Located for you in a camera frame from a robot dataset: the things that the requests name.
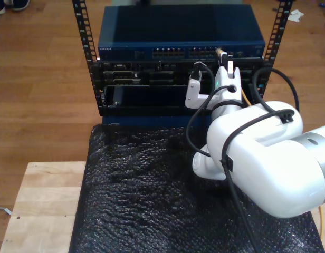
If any crumpled white paper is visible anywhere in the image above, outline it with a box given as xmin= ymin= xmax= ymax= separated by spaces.
xmin=287 ymin=9 xmax=305 ymax=23

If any blue base board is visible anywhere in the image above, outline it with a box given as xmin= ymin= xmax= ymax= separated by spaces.
xmin=101 ymin=115 xmax=213 ymax=127

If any person's dark shoe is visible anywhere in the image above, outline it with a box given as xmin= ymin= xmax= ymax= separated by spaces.
xmin=11 ymin=0 xmax=31 ymax=12

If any black rack server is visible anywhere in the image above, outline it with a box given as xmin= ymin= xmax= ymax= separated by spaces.
xmin=99 ymin=60 xmax=263 ymax=86

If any black perforated rack post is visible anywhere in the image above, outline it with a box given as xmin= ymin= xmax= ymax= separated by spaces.
xmin=71 ymin=0 xmax=107 ymax=116
xmin=254 ymin=0 xmax=294 ymax=106

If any yellow network cable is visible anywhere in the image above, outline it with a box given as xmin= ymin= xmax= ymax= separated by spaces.
xmin=214 ymin=46 xmax=325 ymax=239

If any black rack shelf tray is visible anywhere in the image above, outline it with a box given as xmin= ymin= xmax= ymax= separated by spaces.
xmin=103 ymin=84 xmax=258 ymax=116

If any blue network switch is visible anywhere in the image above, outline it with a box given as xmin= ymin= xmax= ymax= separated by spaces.
xmin=97 ymin=4 xmax=266 ymax=63

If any black bubble wrap mat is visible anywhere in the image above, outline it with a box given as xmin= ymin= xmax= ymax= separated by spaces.
xmin=69 ymin=123 xmax=325 ymax=253

